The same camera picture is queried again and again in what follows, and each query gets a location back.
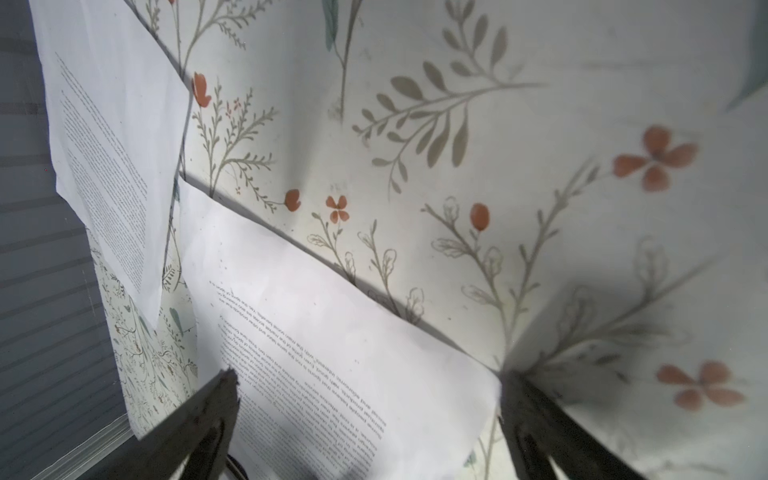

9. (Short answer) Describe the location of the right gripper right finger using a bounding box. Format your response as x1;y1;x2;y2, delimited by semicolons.
499;371;642;480

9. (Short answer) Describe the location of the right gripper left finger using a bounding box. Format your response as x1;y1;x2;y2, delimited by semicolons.
88;369;240;479

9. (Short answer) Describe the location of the printed paper sheet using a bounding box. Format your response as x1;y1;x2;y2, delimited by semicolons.
30;1;190;326
178;182;500;479

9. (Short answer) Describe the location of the floral table mat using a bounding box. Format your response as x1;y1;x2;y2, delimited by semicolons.
83;0;768;480

